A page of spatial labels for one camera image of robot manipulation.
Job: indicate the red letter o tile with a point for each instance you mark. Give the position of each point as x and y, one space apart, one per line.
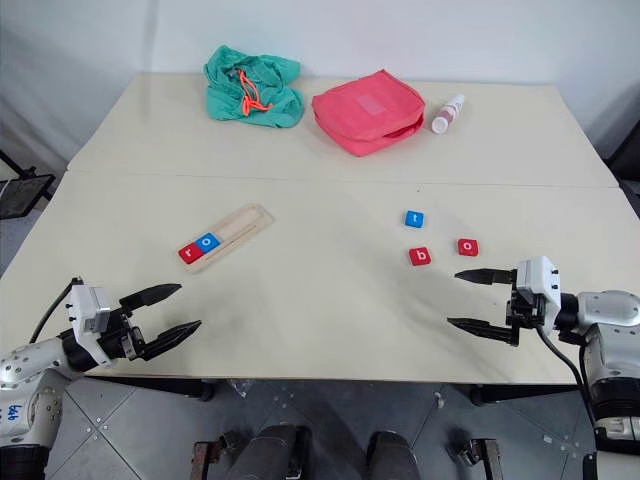
468 247

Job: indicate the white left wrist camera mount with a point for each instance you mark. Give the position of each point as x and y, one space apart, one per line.
89 306

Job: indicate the black table foot bar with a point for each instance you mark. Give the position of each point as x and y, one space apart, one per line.
150 386
520 393

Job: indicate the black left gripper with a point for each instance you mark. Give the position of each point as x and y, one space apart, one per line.
121 340

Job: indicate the clear plastic scrap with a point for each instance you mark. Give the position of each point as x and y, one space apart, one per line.
241 386

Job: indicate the pink fabric pouch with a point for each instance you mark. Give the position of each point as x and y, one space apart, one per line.
360 117

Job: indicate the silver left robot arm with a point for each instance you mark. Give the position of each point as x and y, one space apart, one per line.
24 367

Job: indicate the dark rounded shape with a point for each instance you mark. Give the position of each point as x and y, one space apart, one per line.
392 457
277 452

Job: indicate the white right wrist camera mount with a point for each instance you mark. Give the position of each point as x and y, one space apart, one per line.
539 285

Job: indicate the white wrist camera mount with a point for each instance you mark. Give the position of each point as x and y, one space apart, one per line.
89 306
539 285

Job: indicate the red letter r tile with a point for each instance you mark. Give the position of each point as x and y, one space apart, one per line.
189 253

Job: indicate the wooden letter tray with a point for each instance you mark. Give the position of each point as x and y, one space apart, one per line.
240 227

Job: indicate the blue letter t tile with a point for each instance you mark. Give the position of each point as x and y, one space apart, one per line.
415 219

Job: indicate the blue letter o tile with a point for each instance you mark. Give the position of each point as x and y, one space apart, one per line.
207 243

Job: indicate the red letter b tile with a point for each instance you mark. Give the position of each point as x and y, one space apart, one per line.
420 256

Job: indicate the dark object beside table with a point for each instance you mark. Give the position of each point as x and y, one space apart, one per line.
627 165

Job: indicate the rusty metal bracket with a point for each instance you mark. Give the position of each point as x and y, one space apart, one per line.
482 457
207 457

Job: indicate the white and pink bottle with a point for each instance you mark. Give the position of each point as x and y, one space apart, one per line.
446 116

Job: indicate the black metal stand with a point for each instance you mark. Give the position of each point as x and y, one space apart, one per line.
20 192

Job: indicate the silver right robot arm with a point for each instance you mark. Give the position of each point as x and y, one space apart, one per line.
607 332

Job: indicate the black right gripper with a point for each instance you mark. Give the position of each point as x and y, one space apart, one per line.
525 312

